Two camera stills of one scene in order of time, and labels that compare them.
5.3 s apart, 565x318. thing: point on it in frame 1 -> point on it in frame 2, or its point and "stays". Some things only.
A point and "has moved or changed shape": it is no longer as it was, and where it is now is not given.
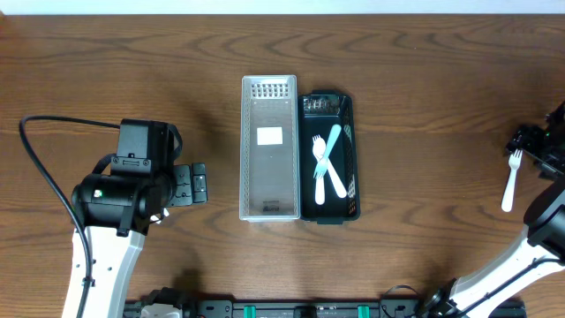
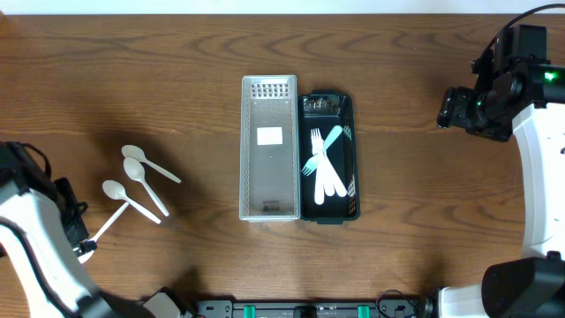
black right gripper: [528, 141] -> [448, 108]
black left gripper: [197, 182] -> [73, 216]
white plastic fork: [515, 161] -> [319, 150]
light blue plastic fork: [321, 165] has moved or changed shape
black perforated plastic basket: [319, 114] stays
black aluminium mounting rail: [324, 308] stays
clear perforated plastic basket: [269, 167] stays
